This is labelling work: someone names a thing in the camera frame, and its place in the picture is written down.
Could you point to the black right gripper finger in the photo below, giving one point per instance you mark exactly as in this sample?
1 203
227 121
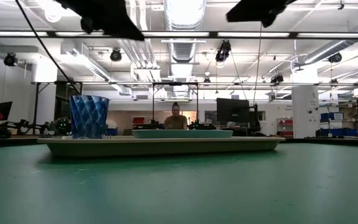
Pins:
247 12

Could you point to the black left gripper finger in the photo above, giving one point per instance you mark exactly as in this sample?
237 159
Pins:
123 29

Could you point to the blue faceted plastic cup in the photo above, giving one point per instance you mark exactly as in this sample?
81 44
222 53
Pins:
89 118

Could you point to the turquoise plastic plate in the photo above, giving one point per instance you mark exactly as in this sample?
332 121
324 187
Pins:
182 134

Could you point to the beige plastic tray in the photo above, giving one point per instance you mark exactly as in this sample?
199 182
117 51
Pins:
154 147

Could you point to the black ceiling spotlight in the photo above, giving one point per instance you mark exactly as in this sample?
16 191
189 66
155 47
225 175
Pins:
335 58
223 51
10 59
116 55

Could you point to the person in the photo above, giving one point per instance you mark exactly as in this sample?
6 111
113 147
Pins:
176 121

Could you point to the white square pillar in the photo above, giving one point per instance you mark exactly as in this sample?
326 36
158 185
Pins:
304 112

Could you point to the red storage bins rack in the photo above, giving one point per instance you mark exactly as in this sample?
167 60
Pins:
285 127

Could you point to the blue storage bins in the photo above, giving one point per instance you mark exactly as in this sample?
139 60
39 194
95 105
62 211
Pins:
331 116

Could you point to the overhead light bar frame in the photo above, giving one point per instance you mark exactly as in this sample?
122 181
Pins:
166 34

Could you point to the silver ventilation duct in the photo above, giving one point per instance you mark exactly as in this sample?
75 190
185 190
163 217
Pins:
183 15

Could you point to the black background station frame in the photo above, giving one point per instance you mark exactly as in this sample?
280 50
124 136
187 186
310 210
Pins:
36 105

